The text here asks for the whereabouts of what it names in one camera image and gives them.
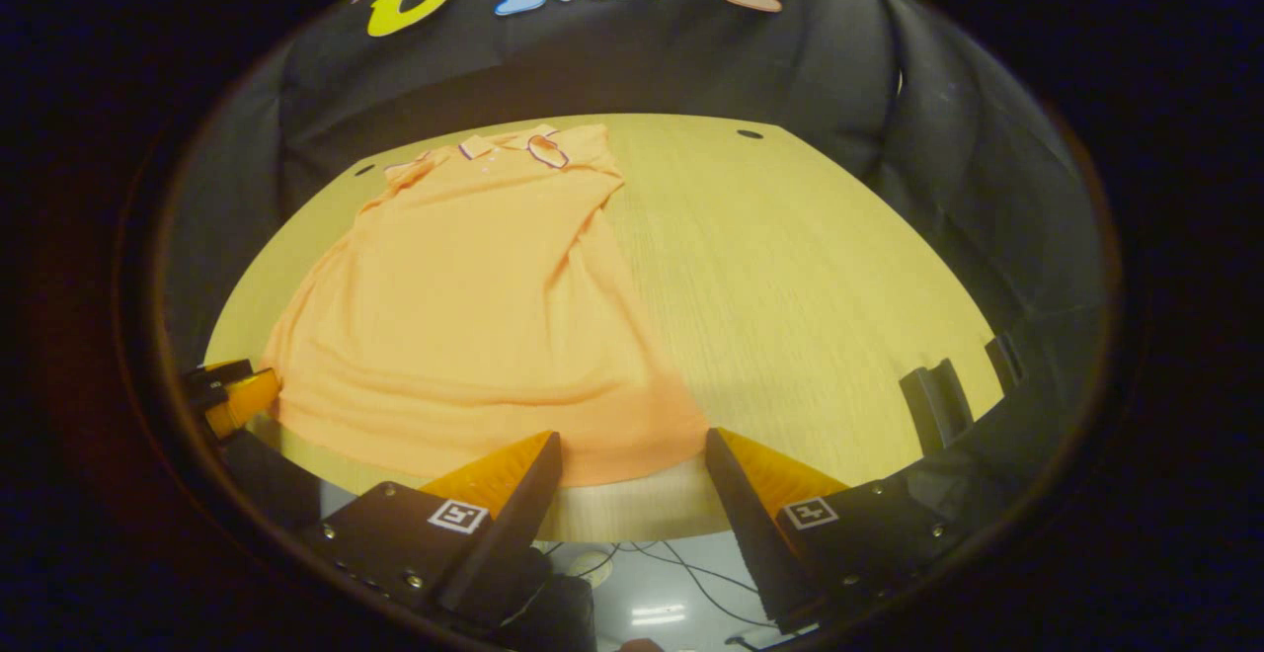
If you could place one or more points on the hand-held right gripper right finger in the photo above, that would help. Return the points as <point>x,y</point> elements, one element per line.
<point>755,543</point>

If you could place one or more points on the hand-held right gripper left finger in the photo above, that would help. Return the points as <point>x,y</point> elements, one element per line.
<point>513,533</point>

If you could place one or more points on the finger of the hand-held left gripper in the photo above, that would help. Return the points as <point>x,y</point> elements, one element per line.
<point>242,400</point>
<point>212,375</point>

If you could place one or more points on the orange T-shirt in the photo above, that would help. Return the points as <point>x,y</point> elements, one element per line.
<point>474,316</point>

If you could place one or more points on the dark bulky object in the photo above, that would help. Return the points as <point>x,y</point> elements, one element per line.
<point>553,612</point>

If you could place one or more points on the round white object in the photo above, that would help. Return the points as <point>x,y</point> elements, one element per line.
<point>594,569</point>

